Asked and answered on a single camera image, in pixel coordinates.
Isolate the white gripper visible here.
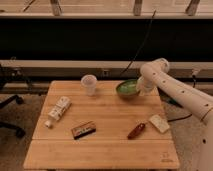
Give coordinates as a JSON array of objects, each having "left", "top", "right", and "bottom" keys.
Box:
[{"left": 136, "top": 76, "right": 154, "bottom": 95}]

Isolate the green ceramic bowl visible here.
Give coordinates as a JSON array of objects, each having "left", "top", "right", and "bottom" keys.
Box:
[{"left": 116, "top": 79, "right": 140, "bottom": 99}]

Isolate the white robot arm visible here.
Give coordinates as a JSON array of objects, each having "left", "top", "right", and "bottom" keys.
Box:
[{"left": 137, "top": 58, "right": 213, "bottom": 171}]

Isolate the white sponge block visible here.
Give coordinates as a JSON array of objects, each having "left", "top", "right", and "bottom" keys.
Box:
[{"left": 149, "top": 115, "right": 170, "bottom": 133}]

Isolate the red pocket knife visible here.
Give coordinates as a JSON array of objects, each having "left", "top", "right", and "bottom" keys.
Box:
[{"left": 127, "top": 123, "right": 145, "bottom": 139}]

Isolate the clear plastic cup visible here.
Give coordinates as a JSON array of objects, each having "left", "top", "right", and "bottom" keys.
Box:
[{"left": 81, "top": 74, "right": 97, "bottom": 96}]

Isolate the small brown cardboard box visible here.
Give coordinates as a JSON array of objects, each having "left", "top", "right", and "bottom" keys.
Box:
[{"left": 71, "top": 121, "right": 96, "bottom": 140}]

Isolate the black office chair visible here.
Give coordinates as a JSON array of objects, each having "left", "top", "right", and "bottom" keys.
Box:
[{"left": 0, "top": 64, "right": 26, "bottom": 139}]

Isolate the black hanging cable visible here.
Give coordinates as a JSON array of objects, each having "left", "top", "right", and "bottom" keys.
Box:
[{"left": 119, "top": 9, "right": 157, "bottom": 77}]

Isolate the black floor cable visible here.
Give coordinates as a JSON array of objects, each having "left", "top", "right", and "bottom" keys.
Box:
[{"left": 166, "top": 113, "right": 194, "bottom": 123}]

